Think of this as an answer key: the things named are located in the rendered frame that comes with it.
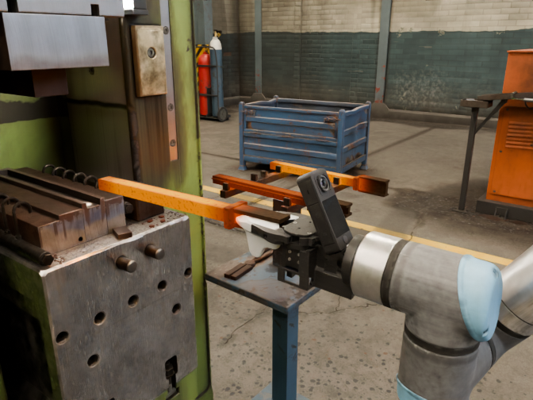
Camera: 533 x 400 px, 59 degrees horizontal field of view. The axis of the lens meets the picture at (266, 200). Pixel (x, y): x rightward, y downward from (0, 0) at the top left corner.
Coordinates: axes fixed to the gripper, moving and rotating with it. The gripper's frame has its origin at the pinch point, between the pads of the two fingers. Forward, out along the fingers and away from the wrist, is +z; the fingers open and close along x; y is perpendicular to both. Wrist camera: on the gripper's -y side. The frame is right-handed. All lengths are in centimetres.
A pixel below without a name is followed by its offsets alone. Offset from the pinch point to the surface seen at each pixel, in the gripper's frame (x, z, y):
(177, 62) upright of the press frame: 40, 57, -19
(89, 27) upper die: 4, 42, -28
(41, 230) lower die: -11.7, 41.6, 9.9
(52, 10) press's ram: -4, 42, -30
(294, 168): 65, 33, 12
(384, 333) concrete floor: 134, 24, 106
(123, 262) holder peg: 0.2, 33.3, 18.8
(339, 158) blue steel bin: 337, 159, 80
